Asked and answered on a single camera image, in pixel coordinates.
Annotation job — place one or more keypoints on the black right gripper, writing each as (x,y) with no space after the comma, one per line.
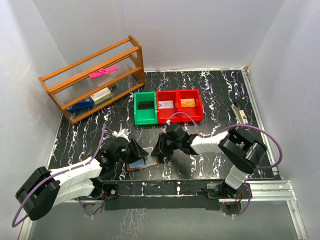
(160,149)

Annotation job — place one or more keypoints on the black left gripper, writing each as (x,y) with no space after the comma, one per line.
(138,152)

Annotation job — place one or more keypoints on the brown leather card holder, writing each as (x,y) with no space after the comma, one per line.
(127,166)

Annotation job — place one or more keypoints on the grey VIP card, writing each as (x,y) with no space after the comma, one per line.
(145,105)

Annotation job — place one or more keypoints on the gold card with magnetic stripe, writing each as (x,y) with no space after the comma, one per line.
(188,103)

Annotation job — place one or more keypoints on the dark card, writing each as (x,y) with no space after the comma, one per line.
(150,161)

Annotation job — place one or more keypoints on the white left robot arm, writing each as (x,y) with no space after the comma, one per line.
(47,188)

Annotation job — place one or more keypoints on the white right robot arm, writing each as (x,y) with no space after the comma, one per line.
(243,150)

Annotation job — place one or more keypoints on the white card in bin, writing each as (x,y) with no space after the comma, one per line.
(166,104)

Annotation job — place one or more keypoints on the red plastic bin middle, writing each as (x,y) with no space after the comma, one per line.
(164,114)

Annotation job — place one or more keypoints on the red plastic bin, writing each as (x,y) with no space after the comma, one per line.
(164,114)
(197,112)

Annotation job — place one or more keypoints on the green plastic bin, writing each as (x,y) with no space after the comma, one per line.
(144,117)

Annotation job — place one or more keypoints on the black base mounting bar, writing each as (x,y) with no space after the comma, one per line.
(211,195)

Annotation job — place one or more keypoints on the red plastic bin right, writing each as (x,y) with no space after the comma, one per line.
(197,112)

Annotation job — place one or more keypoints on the white red small box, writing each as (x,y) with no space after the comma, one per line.
(100,96)

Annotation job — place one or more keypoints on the blue stapler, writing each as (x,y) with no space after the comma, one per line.
(85,103)

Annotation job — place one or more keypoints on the grey metal stapler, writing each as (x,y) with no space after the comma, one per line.
(238,110)

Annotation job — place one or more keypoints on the wooden shelf rack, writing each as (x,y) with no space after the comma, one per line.
(72,83)

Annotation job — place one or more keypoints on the pink plastic clip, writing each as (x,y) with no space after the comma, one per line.
(103,71)

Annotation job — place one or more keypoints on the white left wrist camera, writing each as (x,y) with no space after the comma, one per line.
(123,133)

